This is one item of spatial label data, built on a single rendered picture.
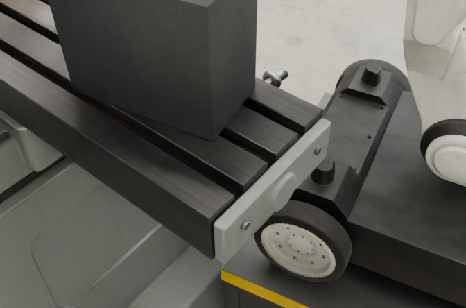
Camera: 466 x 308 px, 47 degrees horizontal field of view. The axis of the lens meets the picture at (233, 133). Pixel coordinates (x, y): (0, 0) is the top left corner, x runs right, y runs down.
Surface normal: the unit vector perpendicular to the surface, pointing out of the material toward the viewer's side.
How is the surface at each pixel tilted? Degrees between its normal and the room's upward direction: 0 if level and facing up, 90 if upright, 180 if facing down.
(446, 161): 90
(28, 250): 90
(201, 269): 0
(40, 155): 90
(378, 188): 0
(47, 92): 0
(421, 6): 90
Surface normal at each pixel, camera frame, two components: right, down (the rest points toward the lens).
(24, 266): 0.78, 0.43
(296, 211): -0.22, -0.75
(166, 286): 0.00, -0.73
